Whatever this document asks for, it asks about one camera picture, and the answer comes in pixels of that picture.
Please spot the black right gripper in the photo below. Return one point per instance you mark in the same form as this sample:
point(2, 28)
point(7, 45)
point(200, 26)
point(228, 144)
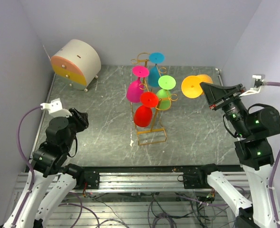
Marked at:
point(216, 95)

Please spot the orange wine glass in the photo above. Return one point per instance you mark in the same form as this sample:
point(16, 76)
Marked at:
point(190, 86)

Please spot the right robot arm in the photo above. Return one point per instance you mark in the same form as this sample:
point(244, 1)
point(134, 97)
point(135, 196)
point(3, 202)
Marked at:
point(253, 150)

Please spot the gold wire glass rack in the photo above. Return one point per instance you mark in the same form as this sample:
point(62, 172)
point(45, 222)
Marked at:
point(155, 132)

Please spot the red wine glass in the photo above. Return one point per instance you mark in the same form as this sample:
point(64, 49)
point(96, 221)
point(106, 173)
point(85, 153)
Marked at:
point(143, 114)

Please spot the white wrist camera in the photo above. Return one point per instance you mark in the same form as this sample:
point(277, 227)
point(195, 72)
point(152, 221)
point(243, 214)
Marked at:
point(56, 109)
point(256, 84)

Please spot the pink wine glass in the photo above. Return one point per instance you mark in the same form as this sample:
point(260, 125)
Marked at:
point(136, 88)

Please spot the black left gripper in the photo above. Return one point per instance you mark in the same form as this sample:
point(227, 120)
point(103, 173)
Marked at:
point(80, 118)

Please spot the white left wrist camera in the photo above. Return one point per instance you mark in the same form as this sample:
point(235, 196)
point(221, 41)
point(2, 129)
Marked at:
point(56, 109)

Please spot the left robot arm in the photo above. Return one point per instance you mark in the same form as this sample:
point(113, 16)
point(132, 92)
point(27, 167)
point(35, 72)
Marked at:
point(49, 181)

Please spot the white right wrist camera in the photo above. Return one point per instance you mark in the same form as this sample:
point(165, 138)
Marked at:
point(256, 84)

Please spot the blue wine glass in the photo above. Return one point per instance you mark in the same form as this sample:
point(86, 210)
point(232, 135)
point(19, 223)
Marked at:
point(154, 74)

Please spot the round white drawer cabinet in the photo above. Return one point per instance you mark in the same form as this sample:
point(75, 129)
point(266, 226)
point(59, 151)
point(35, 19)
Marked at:
point(77, 63)

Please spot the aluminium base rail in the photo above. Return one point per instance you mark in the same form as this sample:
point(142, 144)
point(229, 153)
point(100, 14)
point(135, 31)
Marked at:
point(142, 179)

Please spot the green wine glass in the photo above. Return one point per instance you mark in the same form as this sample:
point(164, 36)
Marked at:
point(166, 83)

